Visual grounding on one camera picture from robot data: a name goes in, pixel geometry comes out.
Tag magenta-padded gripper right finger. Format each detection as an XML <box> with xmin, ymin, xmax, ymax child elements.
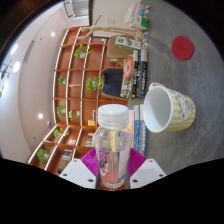
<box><xmin>127</xmin><ymin>148</ymin><xmax>167</xmax><ymax>190</ymax></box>

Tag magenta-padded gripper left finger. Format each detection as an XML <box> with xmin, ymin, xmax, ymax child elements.
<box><xmin>59</xmin><ymin>148</ymin><xmax>98</xmax><ymax>190</ymax></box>

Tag clear white-capped water bottle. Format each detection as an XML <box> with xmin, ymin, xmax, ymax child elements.
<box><xmin>94</xmin><ymin>103</ymin><xmax>134</xmax><ymax>190</ymax></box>

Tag white yellow-striped mug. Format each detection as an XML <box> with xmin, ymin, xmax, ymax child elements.
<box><xmin>142</xmin><ymin>82</ymin><xmax>197</xmax><ymax>134</ymax></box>

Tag wooden shelf unit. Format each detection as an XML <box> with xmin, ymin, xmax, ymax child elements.
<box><xmin>26</xmin><ymin>25</ymin><xmax>134</xmax><ymax>178</ymax></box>

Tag dark blue chair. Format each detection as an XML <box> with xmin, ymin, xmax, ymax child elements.
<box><xmin>100</xmin><ymin>66</ymin><xmax>125</xmax><ymax>100</ymax></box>

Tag dark book stack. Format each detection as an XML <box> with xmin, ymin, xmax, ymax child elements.
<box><xmin>119</xmin><ymin>42</ymin><xmax>149</xmax><ymax>100</ymax></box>

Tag ceiling lights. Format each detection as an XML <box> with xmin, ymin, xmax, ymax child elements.
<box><xmin>0</xmin><ymin>31</ymin><xmax>58</xmax><ymax>121</ymax></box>

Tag tan chair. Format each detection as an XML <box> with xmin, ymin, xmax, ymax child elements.
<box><xmin>105</xmin><ymin>37</ymin><xmax>131</xmax><ymax>60</ymax></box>

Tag flat round red coaster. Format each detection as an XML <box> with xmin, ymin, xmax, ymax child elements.
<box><xmin>171</xmin><ymin>35</ymin><xmax>195</xmax><ymax>62</ymax></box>

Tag wooden artist mannequin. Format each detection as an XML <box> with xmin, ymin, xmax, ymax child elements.
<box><xmin>79</xmin><ymin>13</ymin><xmax>149</xmax><ymax>40</ymax></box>

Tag small green-white box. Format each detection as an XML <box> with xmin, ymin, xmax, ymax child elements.
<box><xmin>129</xmin><ymin>14</ymin><xmax>150</xmax><ymax>32</ymax></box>

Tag grey curtain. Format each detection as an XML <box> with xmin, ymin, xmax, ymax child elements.
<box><xmin>71</xmin><ymin>0</ymin><xmax>91</xmax><ymax>18</ymax></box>

